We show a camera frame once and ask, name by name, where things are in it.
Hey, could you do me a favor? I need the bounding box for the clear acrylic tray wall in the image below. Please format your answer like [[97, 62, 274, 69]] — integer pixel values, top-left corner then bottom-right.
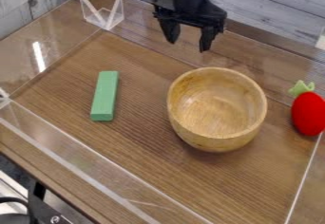
[[0, 88, 212, 224]]

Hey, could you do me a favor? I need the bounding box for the light wooden bowl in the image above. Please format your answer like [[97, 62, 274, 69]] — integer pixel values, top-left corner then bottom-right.
[[165, 67, 267, 153]]

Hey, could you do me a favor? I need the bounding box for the clear acrylic corner bracket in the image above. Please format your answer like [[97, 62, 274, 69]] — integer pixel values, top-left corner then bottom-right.
[[80, 0, 124, 30]]

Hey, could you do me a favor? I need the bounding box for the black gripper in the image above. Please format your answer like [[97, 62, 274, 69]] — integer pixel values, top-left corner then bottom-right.
[[151, 0, 227, 52]]

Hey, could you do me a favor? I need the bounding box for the black cable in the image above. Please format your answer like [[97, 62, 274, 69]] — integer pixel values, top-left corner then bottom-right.
[[0, 196, 37, 224]]

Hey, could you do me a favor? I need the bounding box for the red plush strawberry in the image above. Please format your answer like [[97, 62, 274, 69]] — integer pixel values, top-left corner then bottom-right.
[[287, 80, 325, 136]]

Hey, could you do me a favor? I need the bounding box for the green rectangular block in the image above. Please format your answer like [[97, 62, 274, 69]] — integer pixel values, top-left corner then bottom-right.
[[89, 71, 119, 121]]

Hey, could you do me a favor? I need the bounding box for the black metal table clamp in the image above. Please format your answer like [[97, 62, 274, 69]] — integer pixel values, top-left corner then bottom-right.
[[28, 181, 73, 224]]

